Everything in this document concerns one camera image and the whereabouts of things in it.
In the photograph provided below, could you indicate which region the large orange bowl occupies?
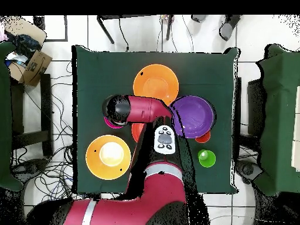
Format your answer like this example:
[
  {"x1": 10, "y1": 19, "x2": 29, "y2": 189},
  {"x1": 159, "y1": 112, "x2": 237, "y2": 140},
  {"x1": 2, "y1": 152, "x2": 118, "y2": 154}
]
[
  {"x1": 85, "y1": 134, "x2": 132, "y2": 180},
  {"x1": 132, "y1": 63, "x2": 180, "y2": 107}
]

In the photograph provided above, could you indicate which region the purple bowl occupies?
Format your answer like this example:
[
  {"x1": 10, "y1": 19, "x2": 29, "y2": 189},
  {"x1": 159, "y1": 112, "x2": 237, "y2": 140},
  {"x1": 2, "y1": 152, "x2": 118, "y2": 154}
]
[{"x1": 169, "y1": 95, "x2": 217, "y2": 139}]

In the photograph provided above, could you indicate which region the brown cardboard box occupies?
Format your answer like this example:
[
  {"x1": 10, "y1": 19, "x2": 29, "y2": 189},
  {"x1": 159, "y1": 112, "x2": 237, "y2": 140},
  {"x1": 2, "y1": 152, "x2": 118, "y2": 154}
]
[{"x1": 8, "y1": 50, "x2": 53, "y2": 88}]

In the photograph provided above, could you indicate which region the black stool frame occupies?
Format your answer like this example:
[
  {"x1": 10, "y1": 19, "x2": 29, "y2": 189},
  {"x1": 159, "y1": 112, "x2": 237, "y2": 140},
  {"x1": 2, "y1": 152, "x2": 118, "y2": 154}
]
[{"x1": 10, "y1": 73, "x2": 54, "y2": 157}]

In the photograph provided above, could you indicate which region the black rectangular frame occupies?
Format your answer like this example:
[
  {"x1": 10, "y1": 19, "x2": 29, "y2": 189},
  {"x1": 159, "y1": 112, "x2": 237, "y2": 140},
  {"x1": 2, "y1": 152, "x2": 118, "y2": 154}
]
[{"x1": 32, "y1": 15, "x2": 69, "y2": 43}]

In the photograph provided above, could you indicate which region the pink bowl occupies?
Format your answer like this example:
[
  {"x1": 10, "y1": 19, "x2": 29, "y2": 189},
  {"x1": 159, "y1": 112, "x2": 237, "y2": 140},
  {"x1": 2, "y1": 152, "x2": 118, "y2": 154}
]
[{"x1": 104, "y1": 116, "x2": 125, "y2": 129}]

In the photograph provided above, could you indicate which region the blue cable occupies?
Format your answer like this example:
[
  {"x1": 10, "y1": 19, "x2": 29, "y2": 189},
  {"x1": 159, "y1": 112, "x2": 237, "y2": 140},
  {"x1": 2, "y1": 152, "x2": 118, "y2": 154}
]
[{"x1": 40, "y1": 178, "x2": 74, "y2": 203}]

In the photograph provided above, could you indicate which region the orange cup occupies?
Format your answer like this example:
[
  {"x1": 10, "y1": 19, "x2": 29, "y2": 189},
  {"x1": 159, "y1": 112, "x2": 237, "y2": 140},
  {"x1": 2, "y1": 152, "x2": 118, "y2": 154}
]
[{"x1": 195, "y1": 131, "x2": 211, "y2": 144}]

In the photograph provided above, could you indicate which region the beige cardboard sheet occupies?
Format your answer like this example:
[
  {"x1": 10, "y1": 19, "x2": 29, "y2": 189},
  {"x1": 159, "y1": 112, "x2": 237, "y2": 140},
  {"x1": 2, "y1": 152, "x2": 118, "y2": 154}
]
[{"x1": 3, "y1": 15, "x2": 47, "y2": 46}]

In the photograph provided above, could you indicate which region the tangle of black cables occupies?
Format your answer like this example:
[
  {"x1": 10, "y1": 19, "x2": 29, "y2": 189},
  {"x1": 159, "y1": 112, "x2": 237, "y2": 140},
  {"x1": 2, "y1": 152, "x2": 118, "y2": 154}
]
[{"x1": 11, "y1": 60, "x2": 80, "y2": 204}]

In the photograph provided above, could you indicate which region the black pedestal leg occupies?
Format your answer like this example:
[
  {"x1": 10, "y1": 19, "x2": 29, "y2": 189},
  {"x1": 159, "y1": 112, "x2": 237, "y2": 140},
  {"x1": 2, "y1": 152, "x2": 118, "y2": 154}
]
[
  {"x1": 234, "y1": 159, "x2": 264, "y2": 185},
  {"x1": 11, "y1": 158, "x2": 49, "y2": 182}
]

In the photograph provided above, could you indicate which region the person's foot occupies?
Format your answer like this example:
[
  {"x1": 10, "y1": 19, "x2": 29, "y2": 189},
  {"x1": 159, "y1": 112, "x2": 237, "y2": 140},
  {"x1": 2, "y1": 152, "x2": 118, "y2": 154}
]
[
  {"x1": 190, "y1": 15, "x2": 207, "y2": 23},
  {"x1": 219, "y1": 15, "x2": 242, "y2": 42}
]

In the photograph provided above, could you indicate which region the green cup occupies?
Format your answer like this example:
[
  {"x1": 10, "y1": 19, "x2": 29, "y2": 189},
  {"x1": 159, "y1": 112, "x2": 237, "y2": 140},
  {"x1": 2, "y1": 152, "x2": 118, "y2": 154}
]
[{"x1": 196, "y1": 149, "x2": 216, "y2": 169}]

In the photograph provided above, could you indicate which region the black metal stand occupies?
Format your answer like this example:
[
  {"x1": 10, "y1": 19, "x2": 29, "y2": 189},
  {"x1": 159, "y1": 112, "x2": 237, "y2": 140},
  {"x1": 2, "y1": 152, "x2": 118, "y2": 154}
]
[{"x1": 96, "y1": 15, "x2": 176, "y2": 46}]

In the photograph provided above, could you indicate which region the green cloth side table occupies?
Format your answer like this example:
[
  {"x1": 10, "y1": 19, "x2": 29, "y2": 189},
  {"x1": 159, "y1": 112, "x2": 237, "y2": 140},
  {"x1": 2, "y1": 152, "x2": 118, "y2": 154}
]
[
  {"x1": 0, "y1": 41, "x2": 25, "y2": 192},
  {"x1": 255, "y1": 43, "x2": 300, "y2": 197}
]

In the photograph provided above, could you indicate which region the dark green tablecloth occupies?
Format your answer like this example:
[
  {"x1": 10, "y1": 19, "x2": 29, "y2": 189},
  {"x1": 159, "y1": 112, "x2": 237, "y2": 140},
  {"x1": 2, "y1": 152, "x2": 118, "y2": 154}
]
[{"x1": 71, "y1": 45, "x2": 239, "y2": 195}]

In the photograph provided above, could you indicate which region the red-orange bowl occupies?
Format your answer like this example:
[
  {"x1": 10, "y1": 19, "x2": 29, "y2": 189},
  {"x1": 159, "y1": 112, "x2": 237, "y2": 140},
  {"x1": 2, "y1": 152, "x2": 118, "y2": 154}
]
[{"x1": 131, "y1": 121, "x2": 146, "y2": 144}]

